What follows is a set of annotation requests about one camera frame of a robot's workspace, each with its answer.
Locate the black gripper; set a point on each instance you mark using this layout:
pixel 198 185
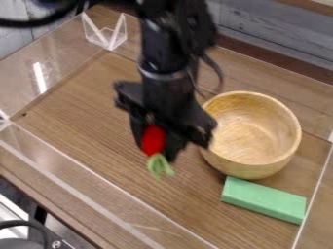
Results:
pixel 163 101

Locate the red felt strawberry toy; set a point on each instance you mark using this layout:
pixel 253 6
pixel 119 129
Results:
pixel 152 146

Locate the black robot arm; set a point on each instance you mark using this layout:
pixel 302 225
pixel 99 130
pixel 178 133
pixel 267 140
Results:
pixel 176 33

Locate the light wooden bowl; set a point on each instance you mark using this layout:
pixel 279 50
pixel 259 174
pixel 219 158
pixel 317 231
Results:
pixel 257 136

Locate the green rectangular sponge block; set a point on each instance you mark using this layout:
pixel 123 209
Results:
pixel 270 202

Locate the clear acrylic corner bracket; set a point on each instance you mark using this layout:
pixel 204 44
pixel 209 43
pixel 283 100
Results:
pixel 106 37

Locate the clear acrylic front wall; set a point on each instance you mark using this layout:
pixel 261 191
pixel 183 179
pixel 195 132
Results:
pixel 75 161

